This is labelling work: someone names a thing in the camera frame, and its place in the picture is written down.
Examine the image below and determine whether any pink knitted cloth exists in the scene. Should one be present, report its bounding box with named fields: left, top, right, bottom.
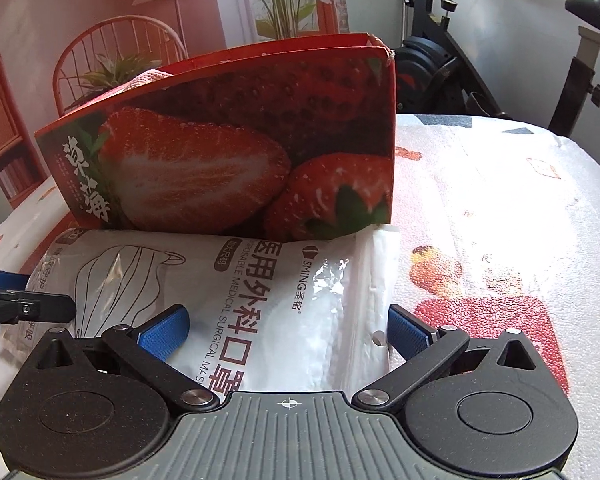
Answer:
left=124, top=70, right=171, bottom=89

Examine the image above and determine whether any black exercise bike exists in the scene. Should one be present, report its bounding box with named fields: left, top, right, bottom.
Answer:
left=396, top=0, right=600, bottom=138

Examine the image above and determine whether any white patterned bed sheet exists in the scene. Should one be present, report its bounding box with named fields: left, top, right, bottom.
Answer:
left=0, top=112, right=600, bottom=480

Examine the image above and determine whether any red strawberry cardboard box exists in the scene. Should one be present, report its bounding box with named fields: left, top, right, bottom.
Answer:
left=35, top=34, right=396, bottom=242

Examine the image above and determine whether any white surgical mask bag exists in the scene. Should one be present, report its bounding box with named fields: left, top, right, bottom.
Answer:
left=28, top=226, right=398, bottom=396

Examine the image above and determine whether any living room backdrop poster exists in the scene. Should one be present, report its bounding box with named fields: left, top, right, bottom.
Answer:
left=0, top=0, right=349, bottom=206

